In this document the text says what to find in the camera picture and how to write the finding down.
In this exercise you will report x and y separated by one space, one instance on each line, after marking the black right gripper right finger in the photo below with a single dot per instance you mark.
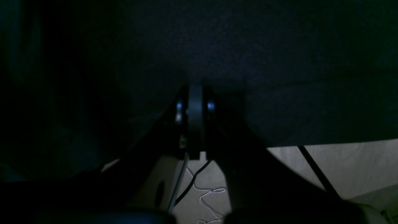
209 105

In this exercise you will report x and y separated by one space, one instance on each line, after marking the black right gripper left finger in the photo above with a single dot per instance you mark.
181 106

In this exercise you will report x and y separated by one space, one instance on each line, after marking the black table cloth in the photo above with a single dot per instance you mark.
83 80

